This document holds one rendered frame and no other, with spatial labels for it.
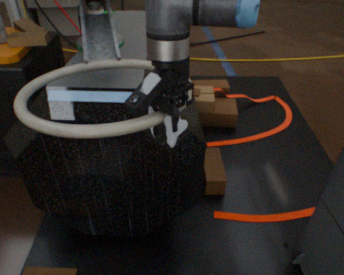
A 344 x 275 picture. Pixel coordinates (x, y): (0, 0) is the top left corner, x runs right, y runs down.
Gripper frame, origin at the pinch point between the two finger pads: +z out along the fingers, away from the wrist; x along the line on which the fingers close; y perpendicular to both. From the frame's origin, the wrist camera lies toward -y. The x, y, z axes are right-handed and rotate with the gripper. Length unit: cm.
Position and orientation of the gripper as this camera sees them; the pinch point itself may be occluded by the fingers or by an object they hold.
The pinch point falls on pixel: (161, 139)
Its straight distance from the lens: 73.6
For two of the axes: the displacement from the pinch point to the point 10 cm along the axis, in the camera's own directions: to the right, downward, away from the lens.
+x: -6.9, -3.9, 6.0
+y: 7.2, -3.7, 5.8
